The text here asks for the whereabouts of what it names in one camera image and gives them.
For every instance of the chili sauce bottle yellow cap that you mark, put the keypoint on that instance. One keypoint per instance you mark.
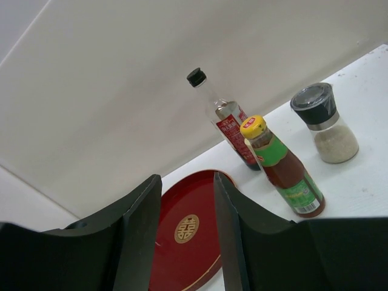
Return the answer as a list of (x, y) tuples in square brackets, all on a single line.
[(284, 170)]

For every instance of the black-top glass grinder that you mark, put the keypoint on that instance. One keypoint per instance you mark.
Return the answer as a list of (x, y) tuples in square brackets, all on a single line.
[(333, 139)]

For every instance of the tall soy sauce bottle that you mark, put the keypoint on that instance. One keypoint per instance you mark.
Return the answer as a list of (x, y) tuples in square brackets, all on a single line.
[(225, 114)]

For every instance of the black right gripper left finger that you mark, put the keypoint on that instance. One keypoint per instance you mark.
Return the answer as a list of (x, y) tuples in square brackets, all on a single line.
[(111, 249)]

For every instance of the round red lacquer tray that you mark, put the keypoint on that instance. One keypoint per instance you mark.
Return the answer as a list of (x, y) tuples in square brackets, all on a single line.
[(187, 253)]

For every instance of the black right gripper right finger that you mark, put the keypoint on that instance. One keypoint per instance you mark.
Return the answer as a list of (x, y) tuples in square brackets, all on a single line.
[(262, 251)]

